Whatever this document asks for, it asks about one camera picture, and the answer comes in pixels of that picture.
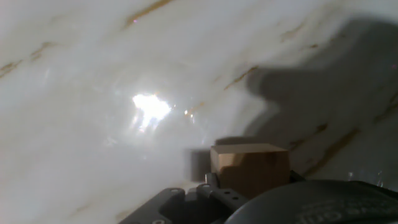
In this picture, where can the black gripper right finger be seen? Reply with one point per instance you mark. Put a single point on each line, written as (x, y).
(295, 176)

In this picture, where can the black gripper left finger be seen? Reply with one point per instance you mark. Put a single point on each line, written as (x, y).
(217, 194)

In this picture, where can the medium wooden cube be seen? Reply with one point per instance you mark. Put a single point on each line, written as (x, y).
(250, 171)

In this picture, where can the white marble pattern board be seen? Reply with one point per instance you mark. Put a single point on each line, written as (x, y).
(93, 93)

